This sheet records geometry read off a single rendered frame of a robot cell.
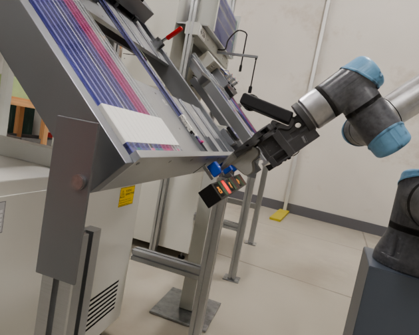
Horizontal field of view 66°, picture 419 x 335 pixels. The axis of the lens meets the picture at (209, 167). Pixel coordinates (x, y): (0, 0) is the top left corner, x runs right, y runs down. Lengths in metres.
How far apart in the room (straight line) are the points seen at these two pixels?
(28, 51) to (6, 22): 0.05
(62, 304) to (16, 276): 0.41
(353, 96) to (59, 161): 0.53
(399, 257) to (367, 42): 3.70
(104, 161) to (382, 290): 0.67
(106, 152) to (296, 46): 4.13
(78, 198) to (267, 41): 4.26
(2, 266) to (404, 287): 0.82
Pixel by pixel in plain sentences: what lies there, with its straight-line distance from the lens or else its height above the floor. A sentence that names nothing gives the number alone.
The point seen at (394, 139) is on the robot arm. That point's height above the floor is 0.82.
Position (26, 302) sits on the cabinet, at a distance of 0.86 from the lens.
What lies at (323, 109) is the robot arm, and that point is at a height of 0.86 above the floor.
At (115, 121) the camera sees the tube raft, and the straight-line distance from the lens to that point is 0.42.
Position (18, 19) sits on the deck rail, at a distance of 0.49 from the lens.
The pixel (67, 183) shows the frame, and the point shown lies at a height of 0.69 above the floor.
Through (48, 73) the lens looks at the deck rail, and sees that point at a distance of 0.44.
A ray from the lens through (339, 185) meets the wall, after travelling 4.17.
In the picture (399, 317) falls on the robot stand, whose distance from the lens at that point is 0.87.
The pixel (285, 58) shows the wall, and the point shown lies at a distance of 4.40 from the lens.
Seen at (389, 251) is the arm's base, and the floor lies 0.58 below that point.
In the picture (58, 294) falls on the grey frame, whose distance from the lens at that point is 0.40.
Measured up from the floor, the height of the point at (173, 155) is 0.73.
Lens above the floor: 0.77
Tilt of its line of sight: 5 degrees down
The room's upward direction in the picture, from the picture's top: 11 degrees clockwise
